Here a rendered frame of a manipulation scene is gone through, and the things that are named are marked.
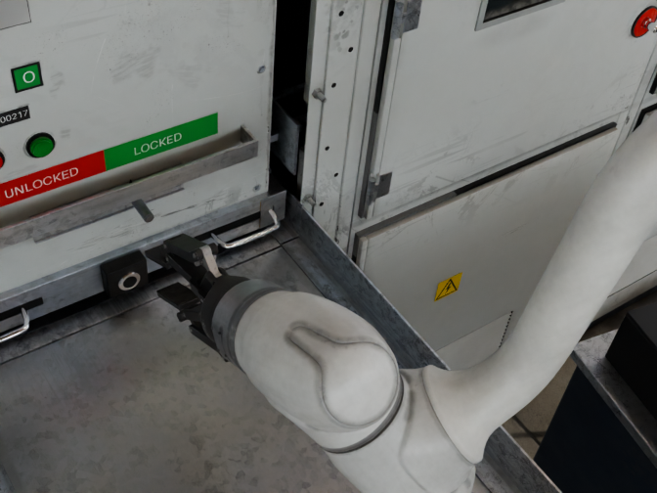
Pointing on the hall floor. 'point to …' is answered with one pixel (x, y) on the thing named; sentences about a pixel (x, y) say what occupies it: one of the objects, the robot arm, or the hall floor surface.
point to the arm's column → (591, 447)
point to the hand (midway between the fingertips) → (171, 275)
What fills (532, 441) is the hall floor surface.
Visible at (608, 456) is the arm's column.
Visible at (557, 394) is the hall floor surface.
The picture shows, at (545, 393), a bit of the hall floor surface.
